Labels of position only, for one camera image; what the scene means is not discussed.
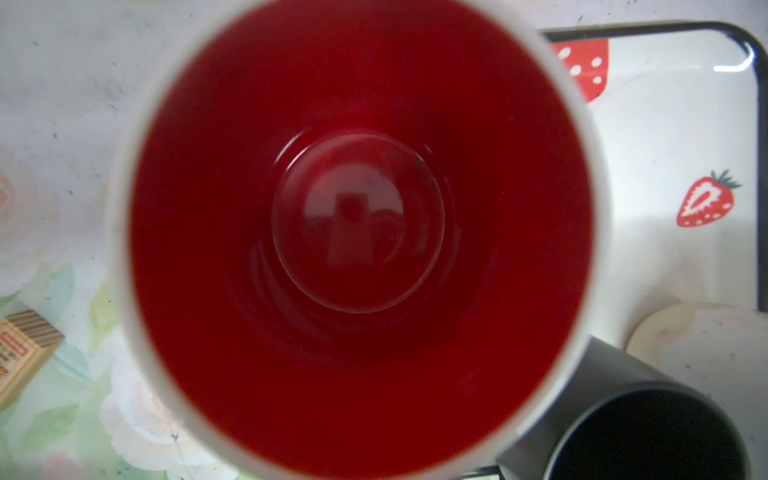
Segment red mug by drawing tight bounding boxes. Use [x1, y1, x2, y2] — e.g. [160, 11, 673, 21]
[106, 1, 611, 479]

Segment white mug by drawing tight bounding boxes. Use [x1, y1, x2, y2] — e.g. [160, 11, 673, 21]
[626, 303, 767, 479]

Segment black mug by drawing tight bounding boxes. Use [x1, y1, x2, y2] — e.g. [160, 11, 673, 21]
[497, 338, 752, 479]

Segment strawberry print serving tray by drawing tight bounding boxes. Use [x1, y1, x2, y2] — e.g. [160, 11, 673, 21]
[547, 22, 767, 352]

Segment small wooden block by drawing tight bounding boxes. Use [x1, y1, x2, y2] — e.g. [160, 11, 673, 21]
[1, 310, 65, 410]

